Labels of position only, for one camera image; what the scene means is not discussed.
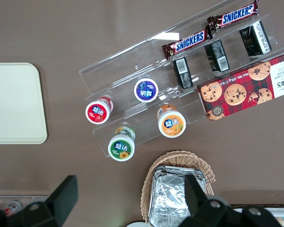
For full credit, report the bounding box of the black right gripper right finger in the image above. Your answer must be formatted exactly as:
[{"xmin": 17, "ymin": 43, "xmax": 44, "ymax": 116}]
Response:
[{"xmin": 178, "ymin": 174, "xmax": 242, "ymax": 227}]

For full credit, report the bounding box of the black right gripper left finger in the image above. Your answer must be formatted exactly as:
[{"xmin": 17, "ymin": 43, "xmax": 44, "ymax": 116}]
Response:
[{"xmin": 16, "ymin": 175, "xmax": 79, "ymax": 227}]

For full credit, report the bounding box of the oval light wicker basket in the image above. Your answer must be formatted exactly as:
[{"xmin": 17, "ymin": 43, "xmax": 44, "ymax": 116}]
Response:
[{"xmin": 140, "ymin": 149, "xmax": 215, "ymax": 224}]

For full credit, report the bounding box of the beige rectangular serving tray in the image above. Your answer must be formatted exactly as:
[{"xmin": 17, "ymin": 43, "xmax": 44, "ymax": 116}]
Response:
[{"xmin": 0, "ymin": 62, "xmax": 48, "ymax": 145}]

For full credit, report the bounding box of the clear acrylic bottle rack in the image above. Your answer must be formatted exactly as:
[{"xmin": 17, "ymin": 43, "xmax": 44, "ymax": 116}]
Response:
[{"xmin": 0, "ymin": 195, "xmax": 50, "ymax": 215}]

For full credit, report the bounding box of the stack of foil trays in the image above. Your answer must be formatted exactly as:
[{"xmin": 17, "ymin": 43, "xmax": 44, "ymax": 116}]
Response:
[{"xmin": 147, "ymin": 165, "xmax": 207, "ymax": 227}]

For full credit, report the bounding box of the red Coca-Cola bottle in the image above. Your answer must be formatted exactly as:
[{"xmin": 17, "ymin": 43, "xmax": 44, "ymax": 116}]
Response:
[{"xmin": 3, "ymin": 201, "xmax": 23, "ymax": 217}]

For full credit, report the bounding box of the green lid yogurt cup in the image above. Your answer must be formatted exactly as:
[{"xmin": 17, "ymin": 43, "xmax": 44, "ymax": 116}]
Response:
[{"xmin": 107, "ymin": 126, "xmax": 136, "ymax": 162}]

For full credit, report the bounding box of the orange lid yogurt cup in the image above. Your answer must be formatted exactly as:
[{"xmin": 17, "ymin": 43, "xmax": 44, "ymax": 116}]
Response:
[{"xmin": 156, "ymin": 105, "xmax": 187, "ymax": 138}]

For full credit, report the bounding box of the red lid yogurt cup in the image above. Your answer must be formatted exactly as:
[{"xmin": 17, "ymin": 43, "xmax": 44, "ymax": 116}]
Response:
[{"xmin": 85, "ymin": 96, "xmax": 114, "ymax": 125}]

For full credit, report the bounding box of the blue lid yogurt cup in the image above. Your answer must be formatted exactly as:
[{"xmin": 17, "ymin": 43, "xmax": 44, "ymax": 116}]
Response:
[{"xmin": 133, "ymin": 78, "xmax": 160, "ymax": 103}]

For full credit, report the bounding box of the red tartan Walkers cookie box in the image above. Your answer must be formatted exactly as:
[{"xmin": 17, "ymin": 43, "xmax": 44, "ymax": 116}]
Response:
[{"xmin": 196, "ymin": 50, "xmax": 284, "ymax": 122}]

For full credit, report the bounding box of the small black carton box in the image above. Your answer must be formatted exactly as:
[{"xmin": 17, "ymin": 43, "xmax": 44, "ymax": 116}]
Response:
[
  {"xmin": 204, "ymin": 39, "xmax": 230, "ymax": 72},
  {"xmin": 173, "ymin": 56, "xmax": 194, "ymax": 90},
  {"xmin": 239, "ymin": 20, "xmax": 273, "ymax": 57}
]

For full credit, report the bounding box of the clear acrylic stepped display stand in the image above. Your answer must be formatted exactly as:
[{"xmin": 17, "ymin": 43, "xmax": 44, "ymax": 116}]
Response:
[{"xmin": 79, "ymin": 0, "xmax": 284, "ymax": 158}]

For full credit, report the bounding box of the Snickers chocolate bar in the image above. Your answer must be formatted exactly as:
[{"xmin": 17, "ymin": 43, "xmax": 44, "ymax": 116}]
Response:
[
  {"xmin": 206, "ymin": 0, "xmax": 260, "ymax": 32},
  {"xmin": 161, "ymin": 29, "xmax": 213, "ymax": 60}
]

